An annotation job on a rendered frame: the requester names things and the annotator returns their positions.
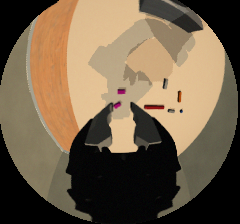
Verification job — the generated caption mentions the small magenta block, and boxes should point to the small magenta block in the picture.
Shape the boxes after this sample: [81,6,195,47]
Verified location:
[114,102,121,109]
[117,89,125,94]

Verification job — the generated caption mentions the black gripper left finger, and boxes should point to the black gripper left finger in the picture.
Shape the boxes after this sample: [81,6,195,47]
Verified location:
[66,102,113,175]

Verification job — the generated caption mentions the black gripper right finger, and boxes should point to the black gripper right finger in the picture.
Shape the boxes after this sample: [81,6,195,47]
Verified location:
[130,102,181,172]

